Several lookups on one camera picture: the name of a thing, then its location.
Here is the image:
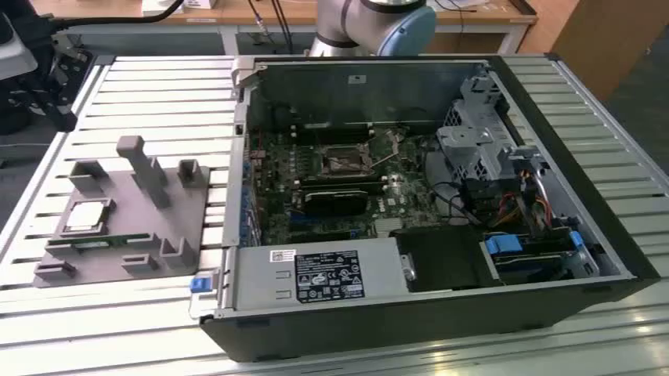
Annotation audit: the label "silver metal drive cage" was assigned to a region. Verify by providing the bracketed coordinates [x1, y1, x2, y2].
[435, 73, 525, 187]

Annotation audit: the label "thin metal locking lever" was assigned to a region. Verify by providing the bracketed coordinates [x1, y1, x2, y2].
[371, 147, 404, 168]

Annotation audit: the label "silver square CPU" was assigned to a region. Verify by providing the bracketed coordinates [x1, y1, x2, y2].
[65, 202, 112, 231]

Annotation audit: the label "white box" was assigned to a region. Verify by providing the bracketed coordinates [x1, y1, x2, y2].
[140, 0, 185, 17]

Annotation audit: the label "black cable loop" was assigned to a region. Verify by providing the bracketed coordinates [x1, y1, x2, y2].
[426, 178, 484, 226]

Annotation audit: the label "hard disk in blue carrier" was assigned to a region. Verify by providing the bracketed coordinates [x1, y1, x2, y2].
[480, 231, 575, 284]

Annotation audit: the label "white papers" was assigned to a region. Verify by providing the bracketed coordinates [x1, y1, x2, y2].
[431, 0, 490, 11]

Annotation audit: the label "wooden desk with white frame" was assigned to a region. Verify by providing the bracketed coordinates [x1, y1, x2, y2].
[45, 0, 539, 56]

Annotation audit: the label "green motherboard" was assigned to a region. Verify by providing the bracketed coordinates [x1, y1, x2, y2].
[243, 125, 456, 246]

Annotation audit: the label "CPU socket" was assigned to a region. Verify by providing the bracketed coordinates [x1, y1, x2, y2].
[318, 145, 375, 177]

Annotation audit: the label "blue case latch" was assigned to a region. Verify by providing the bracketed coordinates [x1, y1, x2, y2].
[189, 276, 219, 295]

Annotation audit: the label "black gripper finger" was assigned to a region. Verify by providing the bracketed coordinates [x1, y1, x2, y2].
[5, 76, 53, 118]
[50, 58, 80, 132]

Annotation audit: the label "silver chipset heat sink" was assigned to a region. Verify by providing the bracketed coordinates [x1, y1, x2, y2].
[374, 218, 404, 237]

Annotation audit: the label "green RAM stick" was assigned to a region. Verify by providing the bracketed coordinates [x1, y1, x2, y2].
[69, 233, 152, 249]

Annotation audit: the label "metal socket cover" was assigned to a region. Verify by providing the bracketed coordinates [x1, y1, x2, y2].
[368, 125, 414, 157]

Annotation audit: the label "brown wooden cabinet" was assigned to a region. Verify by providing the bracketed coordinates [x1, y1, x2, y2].
[522, 0, 669, 103]

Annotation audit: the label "grey parts rack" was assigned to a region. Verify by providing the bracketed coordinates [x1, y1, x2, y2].
[30, 135, 213, 290]

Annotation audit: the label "grey power supply with label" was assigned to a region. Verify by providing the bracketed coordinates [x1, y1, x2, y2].
[228, 237, 410, 311]

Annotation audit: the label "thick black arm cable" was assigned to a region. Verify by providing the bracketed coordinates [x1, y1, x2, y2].
[49, 0, 188, 29]

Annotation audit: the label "black open PC case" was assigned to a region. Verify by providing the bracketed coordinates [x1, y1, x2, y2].
[197, 53, 661, 363]

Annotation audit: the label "black plastic shroud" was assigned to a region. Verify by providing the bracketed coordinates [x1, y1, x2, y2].
[391, 226, 503, 294]

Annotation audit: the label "hanging dark cables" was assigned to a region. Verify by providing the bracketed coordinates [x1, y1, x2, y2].
[244, 0, 296, 52]

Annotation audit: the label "coloured wire bundle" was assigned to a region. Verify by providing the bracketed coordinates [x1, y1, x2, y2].
[490, 167, 555, 233]

